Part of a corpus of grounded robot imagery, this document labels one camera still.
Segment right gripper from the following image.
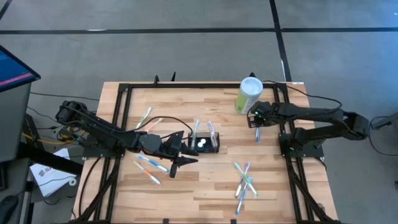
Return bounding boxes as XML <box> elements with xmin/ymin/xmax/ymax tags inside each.
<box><xmin>248</xmin><ymin>101</ymin><xmax>275</xmax><ymax>129</ymax></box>

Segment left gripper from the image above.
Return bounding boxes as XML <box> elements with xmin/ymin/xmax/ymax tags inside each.
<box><xmin>160</xmin><ymin>139</ymin><xmax>200</xmax><ymax>179</ymax></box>

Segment green toothbrush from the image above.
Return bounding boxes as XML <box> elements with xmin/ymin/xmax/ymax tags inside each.
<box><xmin>136</xmin><ymin>106</ymin><xmax>152</xmax><ymax>129</ymax></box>
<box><xmin>191</xmin><ymin>119</ymin><xmax>201</xmax><ymax>149</ymax></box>
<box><xmin>234</xmin><ymin>161</ymin><xmax>259</xmax><ymax>197</ymax></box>

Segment toothbrushes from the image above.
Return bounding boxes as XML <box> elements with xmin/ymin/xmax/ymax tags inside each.
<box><xmin>206</xmin><ymin>120</ymin><xmax>219</xmax><ymax>148</ymax></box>

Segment purple toothbrush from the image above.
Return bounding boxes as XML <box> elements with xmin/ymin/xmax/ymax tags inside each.
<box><xmin>235</xmin><ymin>161</ymin><xmax>251</xmax><ymax>198</ymax></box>

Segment wipes canister green label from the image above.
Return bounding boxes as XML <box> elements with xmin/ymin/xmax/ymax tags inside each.
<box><xmin>234</xmin><ymin>77</ymin><xmax>264</xmax><ymax>115</ymax></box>

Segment black desk beam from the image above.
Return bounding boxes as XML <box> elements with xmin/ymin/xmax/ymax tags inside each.
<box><xmin>18</xmin><ymin>142</ymin><xmax>84</xmax><ymax>175</ymax></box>

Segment white paper booklet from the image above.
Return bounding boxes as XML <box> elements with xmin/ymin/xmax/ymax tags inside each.
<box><xmin>29</xmin><ymin>148</ymin><xmax>78</xmax><ymax>198</ymax></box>

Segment black computer mouse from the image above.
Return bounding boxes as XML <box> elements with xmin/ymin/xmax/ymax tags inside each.
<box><xmin>0</xmin><ymin>195</ymin><xmax>19</xmax><ymax>224</ymax></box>

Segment blue screen monitor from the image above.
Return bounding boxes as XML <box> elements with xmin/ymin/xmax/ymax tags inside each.
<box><xmin>0</xmin><ymin>45</ymin><xmax>42</xmax><ymax>162</ymax></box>

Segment black wire caddy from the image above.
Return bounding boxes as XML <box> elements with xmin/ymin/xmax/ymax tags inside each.
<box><xmin>187</xmin><ymin>132</ymin><xmax>221</xmax><ymax>154</ymax></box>

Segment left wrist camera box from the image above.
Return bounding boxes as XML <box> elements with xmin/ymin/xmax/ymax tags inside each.
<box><xmin>167</xmin><ymin>130</ymin><xmax>185</xmax><ymax>147</ymax></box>

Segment black camera cable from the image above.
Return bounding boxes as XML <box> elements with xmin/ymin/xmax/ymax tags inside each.
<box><xmin>123</xmin><ymin>116</ymin><xmax>194</xmax><ymax>147</ymax></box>

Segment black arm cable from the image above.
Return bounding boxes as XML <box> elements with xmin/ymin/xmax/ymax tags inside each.
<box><xmin>262</xmin><ymin>80</ymin><xmax>345</xmax><ymax>110</ymax></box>

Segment black aluminium table frame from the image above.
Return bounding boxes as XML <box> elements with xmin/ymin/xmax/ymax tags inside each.
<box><xmin>71</xmin><ymin>72</ymin><xmax>340</xmax><ymax>224</ymax></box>

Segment black floor cable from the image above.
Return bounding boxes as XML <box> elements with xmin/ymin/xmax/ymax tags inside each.
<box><xmin>368</xmin><ymin>115</ymin><xmax>398</xmax><ymax>156</ymax></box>
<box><xmin>29</xmin><ymin>91</ymin><xmax>100</xmax><ymax>101</ymax></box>

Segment yellow cable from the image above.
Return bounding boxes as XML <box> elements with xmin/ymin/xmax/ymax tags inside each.
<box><xmin>21</xmin><ymin>132</ymin><xmax>85</xmax><ymax>146</ymax></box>

